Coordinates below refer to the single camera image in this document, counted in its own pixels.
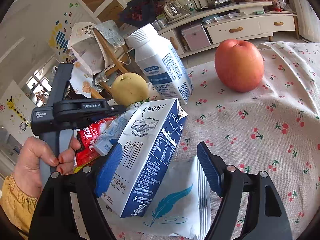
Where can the cherry print tablecloth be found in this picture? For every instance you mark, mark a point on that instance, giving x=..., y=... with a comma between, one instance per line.
x=273, y=128

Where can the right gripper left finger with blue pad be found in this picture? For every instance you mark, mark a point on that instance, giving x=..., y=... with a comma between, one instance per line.
x=108, y=169

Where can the white TV cabinet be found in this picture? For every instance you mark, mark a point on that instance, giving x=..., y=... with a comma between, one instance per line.
x=243, y=21

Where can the pink storage box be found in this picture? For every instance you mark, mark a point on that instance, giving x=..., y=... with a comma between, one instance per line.
x=195, y=36

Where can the white blue pouch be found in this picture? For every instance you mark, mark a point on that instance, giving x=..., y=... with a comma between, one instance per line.
x=110, y=136

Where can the person's left hand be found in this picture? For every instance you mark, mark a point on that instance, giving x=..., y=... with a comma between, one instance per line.
x=27, y=170

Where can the yellow pear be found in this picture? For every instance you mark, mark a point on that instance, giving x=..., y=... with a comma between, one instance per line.
x=129, y=88

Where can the dark wrapped flower bouquet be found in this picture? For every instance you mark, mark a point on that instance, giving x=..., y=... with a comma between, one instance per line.
x=138, y=13

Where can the white capped milk bottle carton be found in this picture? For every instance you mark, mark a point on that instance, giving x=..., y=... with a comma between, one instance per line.
x=160, y=63

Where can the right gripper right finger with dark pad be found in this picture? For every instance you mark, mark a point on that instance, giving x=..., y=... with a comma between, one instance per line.
x=213, y=167

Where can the white electric kettle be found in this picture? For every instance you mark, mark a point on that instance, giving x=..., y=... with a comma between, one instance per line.
x=174, y=13

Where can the red apple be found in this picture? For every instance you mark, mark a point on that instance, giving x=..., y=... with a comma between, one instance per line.
x=239, y=65

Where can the wooden chair with cloth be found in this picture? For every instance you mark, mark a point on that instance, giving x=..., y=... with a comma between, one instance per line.
x=100, y=56

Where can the white feather print pouch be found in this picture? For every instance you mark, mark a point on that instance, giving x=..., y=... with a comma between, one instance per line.
x=181, y=206

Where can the blue white milk carton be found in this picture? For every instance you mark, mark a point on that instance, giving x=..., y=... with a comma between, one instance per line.
x=148, y=143

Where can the red snack wrapper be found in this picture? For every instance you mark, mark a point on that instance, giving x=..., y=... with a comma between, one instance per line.
x=87, y=138

